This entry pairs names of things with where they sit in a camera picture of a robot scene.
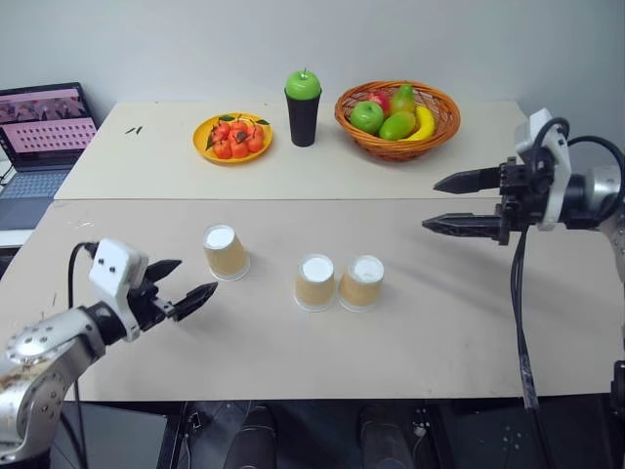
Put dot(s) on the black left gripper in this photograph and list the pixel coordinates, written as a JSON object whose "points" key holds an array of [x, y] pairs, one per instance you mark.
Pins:
{"points": [[146, 305]]}

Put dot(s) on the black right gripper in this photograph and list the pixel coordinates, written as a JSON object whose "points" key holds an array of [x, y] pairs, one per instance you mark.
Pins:
{"points": [[522, 195]]}

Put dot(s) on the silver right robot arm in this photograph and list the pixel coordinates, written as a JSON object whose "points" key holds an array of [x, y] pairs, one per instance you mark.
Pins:
{"points": [[605, 185]]}

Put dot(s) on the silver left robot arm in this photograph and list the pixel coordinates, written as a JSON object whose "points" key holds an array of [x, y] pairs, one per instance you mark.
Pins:
{"points": [[44, 342]]}

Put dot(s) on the brown paper cup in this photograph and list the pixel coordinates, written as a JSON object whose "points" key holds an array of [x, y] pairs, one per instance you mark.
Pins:
{"points": [[225, 259], [360, 290], [315, 290]]}

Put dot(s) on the yellow banana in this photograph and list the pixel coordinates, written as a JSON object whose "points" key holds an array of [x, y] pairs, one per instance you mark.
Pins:
{"points": [[426, 124]]}

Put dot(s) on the brown wicker basket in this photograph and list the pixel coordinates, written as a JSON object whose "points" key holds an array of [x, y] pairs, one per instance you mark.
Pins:
{"points": [[390, 149]]}

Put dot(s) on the green mango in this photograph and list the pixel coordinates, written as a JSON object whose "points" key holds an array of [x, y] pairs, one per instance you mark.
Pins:
{"points": [[396, 126]]}

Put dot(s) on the green-orange pear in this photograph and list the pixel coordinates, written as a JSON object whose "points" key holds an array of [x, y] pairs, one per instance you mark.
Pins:
{"points": [[403, 98]]}

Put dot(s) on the red apple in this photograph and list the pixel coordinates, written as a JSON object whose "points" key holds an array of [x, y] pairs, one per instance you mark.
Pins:
{"points": [[380, 100]]}

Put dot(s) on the yellow plate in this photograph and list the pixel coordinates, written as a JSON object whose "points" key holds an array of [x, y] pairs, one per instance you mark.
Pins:
{"points": [[202, 146]]}

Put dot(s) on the black tumbler cup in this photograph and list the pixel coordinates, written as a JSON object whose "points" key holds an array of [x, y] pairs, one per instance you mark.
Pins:
{"points": [[304, 122]]}

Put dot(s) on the bright green apple with stem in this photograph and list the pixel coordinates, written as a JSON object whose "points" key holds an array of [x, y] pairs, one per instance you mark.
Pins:
{"points": [[303, 85]]}

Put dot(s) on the open grey laptop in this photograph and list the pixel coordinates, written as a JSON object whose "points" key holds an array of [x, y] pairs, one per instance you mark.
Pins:
{"points": [[44, 132]]}

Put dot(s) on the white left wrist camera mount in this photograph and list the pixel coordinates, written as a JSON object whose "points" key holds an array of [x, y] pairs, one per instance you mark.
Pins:
{"points": [[117, 273]]}

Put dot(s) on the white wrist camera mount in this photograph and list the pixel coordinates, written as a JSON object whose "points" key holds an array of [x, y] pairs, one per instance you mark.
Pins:
{"points": [[556, 161], [117, 273]]}

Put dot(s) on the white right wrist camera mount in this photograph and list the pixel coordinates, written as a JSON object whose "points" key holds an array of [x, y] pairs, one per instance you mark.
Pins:
{"points": [[556, 161]]}

